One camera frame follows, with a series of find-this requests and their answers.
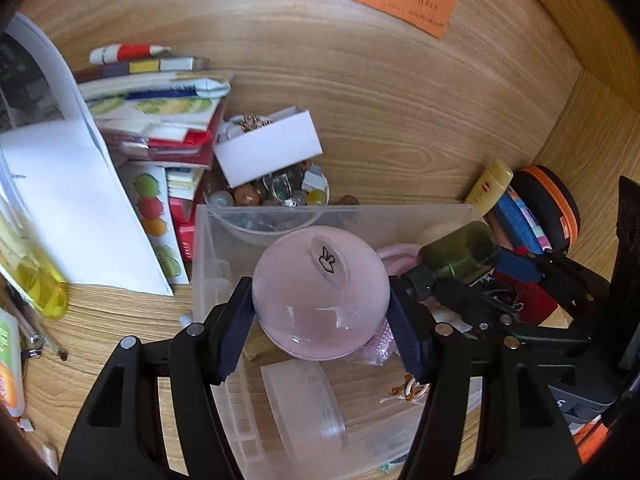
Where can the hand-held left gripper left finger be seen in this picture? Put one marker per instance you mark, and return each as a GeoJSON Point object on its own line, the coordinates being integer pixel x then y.
{"type": "Point", "coordinates": [235, 332]}

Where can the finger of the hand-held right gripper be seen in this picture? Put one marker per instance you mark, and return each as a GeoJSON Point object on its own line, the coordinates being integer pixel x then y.
{"type": "Point", "coordinates": [475, 305]}
{"type": "Point", "coordinates": [517, 266]}

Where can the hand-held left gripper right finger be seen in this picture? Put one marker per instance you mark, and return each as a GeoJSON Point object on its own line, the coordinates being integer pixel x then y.
{"type": "Point", "coordinates": [407, 332]}

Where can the dark green bottle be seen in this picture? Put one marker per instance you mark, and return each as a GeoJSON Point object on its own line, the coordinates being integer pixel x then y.
{"type": "Point", "coordinates": [460, 252]}

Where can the clear plastic storage bin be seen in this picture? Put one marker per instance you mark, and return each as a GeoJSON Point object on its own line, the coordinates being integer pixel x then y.
{"type": "Point", "coordinates": [235, 260]}

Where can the pink round ball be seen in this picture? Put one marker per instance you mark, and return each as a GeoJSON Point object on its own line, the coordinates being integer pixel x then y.
{"type": "Point", "coordinates": [320, 295]}

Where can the white round jar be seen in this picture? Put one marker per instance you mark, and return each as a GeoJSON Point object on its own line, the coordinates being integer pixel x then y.
{"type": "Point", "coordinates": [305, 405]}

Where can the red flat packet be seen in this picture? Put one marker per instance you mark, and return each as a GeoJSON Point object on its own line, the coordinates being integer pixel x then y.
{"type": "Point", "coordinates": [537, 300]}

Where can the blue box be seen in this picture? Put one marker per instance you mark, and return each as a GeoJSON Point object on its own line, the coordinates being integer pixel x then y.
{"type": "Point", "coordinates": [520, 222]}

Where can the black orange round case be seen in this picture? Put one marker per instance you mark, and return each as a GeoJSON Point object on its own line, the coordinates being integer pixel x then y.
{"type": "Point", "coordinates": [555, 200]}

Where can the small yellow bottle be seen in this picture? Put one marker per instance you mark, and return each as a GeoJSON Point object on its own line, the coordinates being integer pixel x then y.
{"type": "Point", "coordinates": [489, 185]}

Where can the orange clothing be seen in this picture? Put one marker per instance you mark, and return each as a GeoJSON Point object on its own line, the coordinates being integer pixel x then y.
{"type": "Point", "coordinates": [590, 440]}

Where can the clear bowl of trinkets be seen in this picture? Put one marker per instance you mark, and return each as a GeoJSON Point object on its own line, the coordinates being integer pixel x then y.
{"type": "Point", "coordinates": [280, 195]}

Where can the fruit printed card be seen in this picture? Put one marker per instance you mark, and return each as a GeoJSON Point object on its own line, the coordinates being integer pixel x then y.
{"type": "Point", "coordinates": [152, 210]}

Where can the small white box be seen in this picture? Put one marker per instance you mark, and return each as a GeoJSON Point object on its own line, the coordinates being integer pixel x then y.
{"type": "Point", "coordinates": [270, 147]}

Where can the metal key bunch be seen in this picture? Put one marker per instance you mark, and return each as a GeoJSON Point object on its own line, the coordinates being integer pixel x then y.
{"type": "Point", "coordinates": [42, 335]}

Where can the stack of red packets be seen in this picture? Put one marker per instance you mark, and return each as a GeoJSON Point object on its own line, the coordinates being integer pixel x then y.
{"type": "Point", "coordinates": [180, 145]}

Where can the yellow-green spray bottle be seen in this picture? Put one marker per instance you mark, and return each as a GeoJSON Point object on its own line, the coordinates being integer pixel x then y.
{"type": "Point", "coordinates": [40, 285]}

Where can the large white paper sheet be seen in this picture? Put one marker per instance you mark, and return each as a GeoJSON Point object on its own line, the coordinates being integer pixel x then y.
{"type": "Point", "coordinates": [75, 200]}

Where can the green orange lotion bottle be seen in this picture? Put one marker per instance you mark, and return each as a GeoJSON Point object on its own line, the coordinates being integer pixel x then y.
{"type": "Point", "coordinates": [10, 365]}

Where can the blue white tube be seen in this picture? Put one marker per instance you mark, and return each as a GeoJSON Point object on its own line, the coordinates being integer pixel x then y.
{"type": "Point", "coordinates": [165, 91]}

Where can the multicoloured bar box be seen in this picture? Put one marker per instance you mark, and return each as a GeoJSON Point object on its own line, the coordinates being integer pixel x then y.
{"type": "Point", "coordinates": [150, 66]}

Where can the red white glue stick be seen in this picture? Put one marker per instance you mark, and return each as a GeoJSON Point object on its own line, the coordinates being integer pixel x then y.
{"type": "Point", "coordinates": [130, 52]}

